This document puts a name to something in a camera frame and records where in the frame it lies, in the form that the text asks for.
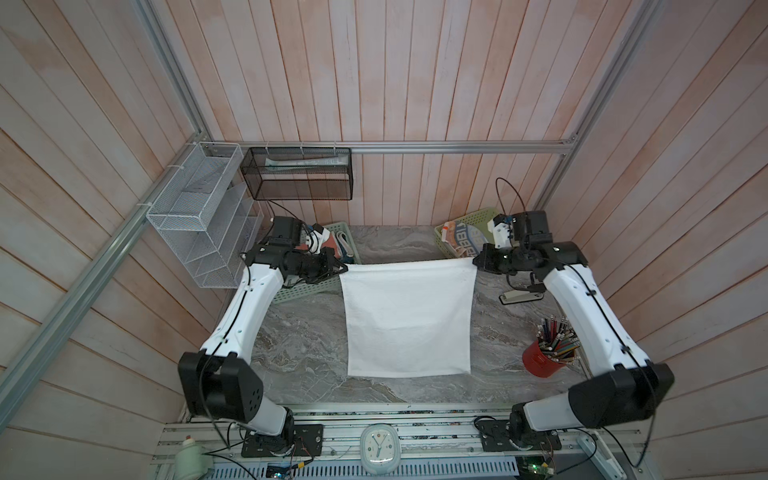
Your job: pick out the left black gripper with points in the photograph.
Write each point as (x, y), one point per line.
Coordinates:
(327, 260)

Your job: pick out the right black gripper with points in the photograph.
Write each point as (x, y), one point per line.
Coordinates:
(486, 254)

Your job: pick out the brown towel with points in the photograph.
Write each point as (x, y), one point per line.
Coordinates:
(333, 244)

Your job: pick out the light green plastic basket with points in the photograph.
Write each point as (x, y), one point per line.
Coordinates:
(478, 218)

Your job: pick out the plain white towel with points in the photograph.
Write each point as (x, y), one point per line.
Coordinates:
(409, 320)

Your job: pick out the red white blue towel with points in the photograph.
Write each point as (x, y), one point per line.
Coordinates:
(462, 240)

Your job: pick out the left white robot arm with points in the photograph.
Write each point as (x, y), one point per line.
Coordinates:
(218, 381)

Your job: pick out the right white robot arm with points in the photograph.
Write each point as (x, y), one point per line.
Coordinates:
(625, 385)

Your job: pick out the mint green plastic basket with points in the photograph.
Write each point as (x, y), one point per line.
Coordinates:
(350, 255)

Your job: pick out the black white stapler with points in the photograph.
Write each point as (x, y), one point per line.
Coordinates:
(520, 296)

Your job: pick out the red pen holder cup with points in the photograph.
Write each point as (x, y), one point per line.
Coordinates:
(556, 345)

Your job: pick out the white analog clock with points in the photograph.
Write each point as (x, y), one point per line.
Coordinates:
(380, 449)

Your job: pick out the green circuit board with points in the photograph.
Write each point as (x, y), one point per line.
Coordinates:
(533, 468)

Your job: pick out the white green bottle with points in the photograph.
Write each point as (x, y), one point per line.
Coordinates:
(191, 461)

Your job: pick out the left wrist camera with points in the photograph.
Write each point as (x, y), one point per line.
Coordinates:
(316, 238)

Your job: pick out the black wire mesh basket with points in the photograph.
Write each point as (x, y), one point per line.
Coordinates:
(298, 173)

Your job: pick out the white wire mesh shelf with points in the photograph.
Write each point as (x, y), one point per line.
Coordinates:
(206, 216)

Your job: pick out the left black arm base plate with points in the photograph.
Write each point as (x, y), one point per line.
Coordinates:
(305, 440)

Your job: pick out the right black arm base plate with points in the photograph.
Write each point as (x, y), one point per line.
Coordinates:
(500, 436)

